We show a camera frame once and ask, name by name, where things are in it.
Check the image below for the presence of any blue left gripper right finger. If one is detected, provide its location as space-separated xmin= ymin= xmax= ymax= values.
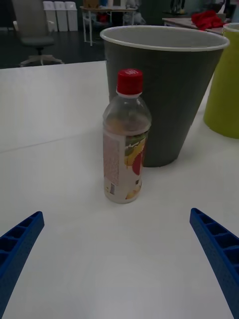
xmin=189 ymin=207 xmax=239 ymax=319

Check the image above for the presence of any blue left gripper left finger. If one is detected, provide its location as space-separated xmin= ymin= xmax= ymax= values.
xmin=0 ymin=211 xmax=45 ymax=319

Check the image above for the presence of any plastic bottle with red cap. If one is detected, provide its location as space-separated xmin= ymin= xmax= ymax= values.
xmin=102 ymin=68 xmax=152 ymax=204

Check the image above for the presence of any grey waste bin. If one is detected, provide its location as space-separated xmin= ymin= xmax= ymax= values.
xmin=100 ymin=25 xmax=230 ymax=168

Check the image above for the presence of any yellow-green waste bin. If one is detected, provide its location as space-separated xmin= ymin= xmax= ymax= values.
xmin=203 ymin=22 xmax=239 ymax=140

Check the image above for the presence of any grey office chair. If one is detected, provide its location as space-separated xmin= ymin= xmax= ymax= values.
xmin=11 ymin=0 xmax=65 ymax=67

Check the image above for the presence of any wooden table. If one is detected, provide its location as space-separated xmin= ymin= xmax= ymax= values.
xmin=162 ymin=16 xmax=231 ymax=35

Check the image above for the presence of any red cloth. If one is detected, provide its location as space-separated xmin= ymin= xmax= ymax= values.
xmin=191 ymin=10 xmax=231 ymax=31

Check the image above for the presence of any white lidded bin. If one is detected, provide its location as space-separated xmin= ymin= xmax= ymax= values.
xmin=42 ymin=0 xmax=58 ymax=32
xmin=54 ymin=1 xmax=69 ymax=32
xmin=64 ymin=1 xmax=79 ymax=32

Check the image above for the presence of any white-legged table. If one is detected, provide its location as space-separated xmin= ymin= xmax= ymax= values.
xmin=80 ymin=5 xmax=139 ymax=47

